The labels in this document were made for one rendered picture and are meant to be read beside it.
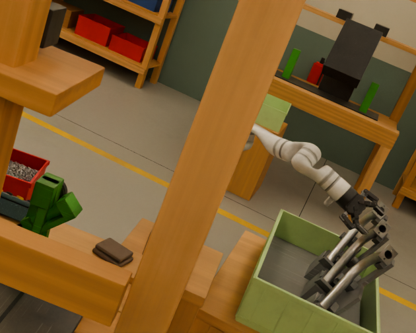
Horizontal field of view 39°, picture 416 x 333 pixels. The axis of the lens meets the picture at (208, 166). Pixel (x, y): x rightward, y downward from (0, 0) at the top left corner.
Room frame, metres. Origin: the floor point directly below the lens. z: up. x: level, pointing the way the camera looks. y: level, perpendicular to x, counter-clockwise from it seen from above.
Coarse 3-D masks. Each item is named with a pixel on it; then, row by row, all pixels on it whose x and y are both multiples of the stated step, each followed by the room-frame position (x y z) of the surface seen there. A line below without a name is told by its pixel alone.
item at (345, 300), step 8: (376, 264) 1.69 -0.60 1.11; (384, 264) 1.68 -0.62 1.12; (392, 264) 1.66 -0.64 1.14; (376, 272) 1.68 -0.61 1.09; (384, 272) 1.67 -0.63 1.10; (360, 280) 1.72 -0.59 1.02; (368, 280) 1.67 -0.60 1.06; (360, 288) 1.64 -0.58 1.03; (312, 296) 1.70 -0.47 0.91; (344, 296) 1.68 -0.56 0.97; (352, 296) 1.63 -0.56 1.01; (360, 296) 1.60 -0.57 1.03; (344, 304) 1.61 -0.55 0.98; (352, 304) 1.58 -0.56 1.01; (336, 312) 1.59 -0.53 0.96
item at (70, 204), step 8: (72, 192) 1.31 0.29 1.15; (64, 200) 1.26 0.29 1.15; (72, 200) 1.29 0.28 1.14; (56, 208) 1.27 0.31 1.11; (64, 208) 1.26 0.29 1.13; (72, 208) 1.27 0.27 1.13; (80, 208) 1.30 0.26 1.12; (48, 216) 1.27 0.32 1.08; (56, 216) 1.28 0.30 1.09; (64, 216) 1.26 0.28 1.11; (72, 216) 1.26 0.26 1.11; (24, 224) 1.27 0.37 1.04; (32, 224) 1.27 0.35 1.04; (48, 224) 1.26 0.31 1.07; (56, 224) 1.26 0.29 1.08
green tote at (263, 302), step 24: (288, 216) 2.18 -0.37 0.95; (288, 240) 2.18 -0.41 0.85; (312, 240) 2.17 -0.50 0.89; (336, 240) 2.16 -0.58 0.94; (264, 288) 1.59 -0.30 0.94; (240, 312) 1.59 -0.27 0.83; (264, 312) 1.59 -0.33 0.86; (288, 312) 1.58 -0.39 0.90; (312, 312) 1.56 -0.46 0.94; (360, 312) 1.87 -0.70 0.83
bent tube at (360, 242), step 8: (384, 224) 1.83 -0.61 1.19; (368, 232) 1.87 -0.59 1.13; (376, 232) 1.80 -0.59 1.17; (384, 232) 1.81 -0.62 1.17; (360, 240) 1.88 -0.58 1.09; (368, 240) 1.88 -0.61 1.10; (352, 248) 1.87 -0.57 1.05; (360, 248) 1.88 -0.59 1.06; (344, 256) 1.84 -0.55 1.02; (352, 256) 1.86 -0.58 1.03; (336, 264) 1.82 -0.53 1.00; (344, 264) 1.82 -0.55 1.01; (328, 272) 1.79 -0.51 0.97; (336, 272) 1.79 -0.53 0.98; (328, 280) 1.76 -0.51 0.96
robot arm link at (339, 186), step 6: (336, 180) 1.86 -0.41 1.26; (342, 180) 1.87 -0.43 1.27; (330, 186) 1.85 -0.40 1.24; (336, 186) 1.85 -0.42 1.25; (342, 186) 1.85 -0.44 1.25; (348, 186) 1.86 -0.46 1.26; (330, 192) 1.86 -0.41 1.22; (336, 192) 1.85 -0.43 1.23; (342, 192) 1.84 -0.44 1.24; (330, 198) 1.90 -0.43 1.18; (336, 198) 1.85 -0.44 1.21; (324, 204) 1.90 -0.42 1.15
